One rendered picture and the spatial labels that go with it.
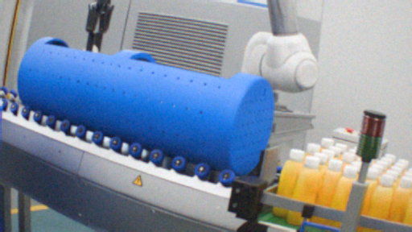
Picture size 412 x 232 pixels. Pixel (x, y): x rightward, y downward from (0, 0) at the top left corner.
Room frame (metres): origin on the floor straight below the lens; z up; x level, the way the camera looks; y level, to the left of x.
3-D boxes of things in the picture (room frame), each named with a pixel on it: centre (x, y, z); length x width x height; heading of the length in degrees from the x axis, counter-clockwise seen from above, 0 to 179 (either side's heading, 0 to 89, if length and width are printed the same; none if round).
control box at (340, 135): (1.99, -0.51, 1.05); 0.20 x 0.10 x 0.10; 62
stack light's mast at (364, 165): (1.33, -0.36, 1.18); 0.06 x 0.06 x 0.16
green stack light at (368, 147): (1.33, -0.36, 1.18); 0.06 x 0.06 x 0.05
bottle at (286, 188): (1.68, -0.25, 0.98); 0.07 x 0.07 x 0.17
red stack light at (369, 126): (1.33, -0.36, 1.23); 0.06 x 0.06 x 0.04
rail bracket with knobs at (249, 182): (1.63, -0.14, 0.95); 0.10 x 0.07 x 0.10; 152
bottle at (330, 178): (1.63, -0.35, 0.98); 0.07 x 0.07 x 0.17
